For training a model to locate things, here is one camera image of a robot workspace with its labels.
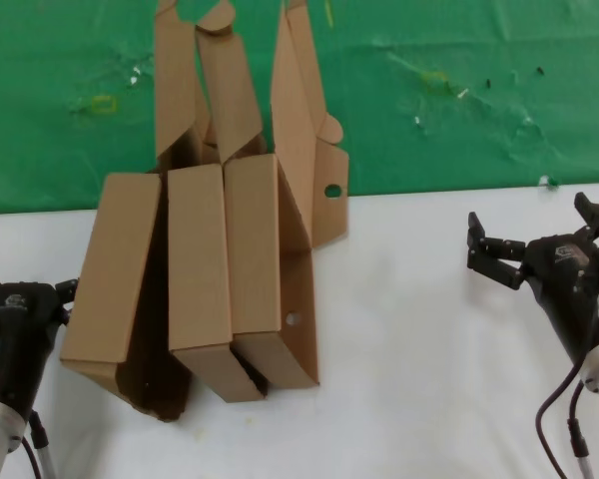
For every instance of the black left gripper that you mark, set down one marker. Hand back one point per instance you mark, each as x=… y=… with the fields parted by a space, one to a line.
x=20 y=339

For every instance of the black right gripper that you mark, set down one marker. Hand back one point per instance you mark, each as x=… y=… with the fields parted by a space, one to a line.
x=564 y=279

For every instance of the brown cardboard box round hole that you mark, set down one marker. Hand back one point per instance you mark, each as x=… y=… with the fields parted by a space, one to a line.
x=252 y=249

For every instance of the brown cardboard box wide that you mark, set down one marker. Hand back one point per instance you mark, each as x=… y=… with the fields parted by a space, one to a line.
x=110 y=259

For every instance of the brown cardboard box narrow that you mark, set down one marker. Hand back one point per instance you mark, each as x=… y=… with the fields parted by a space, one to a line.
x=197 y=259

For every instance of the white paper scrap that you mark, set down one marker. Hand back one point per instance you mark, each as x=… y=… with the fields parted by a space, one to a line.
x=544 y=180
x=462 y=93
x=136 y=76

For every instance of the green cloth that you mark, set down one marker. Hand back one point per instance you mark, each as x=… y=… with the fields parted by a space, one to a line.
x=30 y=100

